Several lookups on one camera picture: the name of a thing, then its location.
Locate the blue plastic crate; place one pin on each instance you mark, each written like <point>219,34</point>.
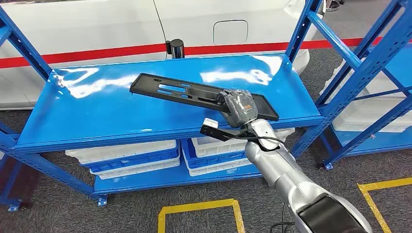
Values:
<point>135,160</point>
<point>212,160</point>

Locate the white car body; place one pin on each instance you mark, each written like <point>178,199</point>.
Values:
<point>96,25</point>

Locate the black stanchion post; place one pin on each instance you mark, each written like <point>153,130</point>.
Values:
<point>177,48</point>

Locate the red barrier belt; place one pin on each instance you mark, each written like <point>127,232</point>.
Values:
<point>96,53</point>
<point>257,47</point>

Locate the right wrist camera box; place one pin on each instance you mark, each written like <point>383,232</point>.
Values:
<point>211,123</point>

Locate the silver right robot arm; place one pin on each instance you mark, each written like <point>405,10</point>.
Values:
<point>283,167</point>

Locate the long black plastic part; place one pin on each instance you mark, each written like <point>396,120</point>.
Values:
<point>143,84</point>

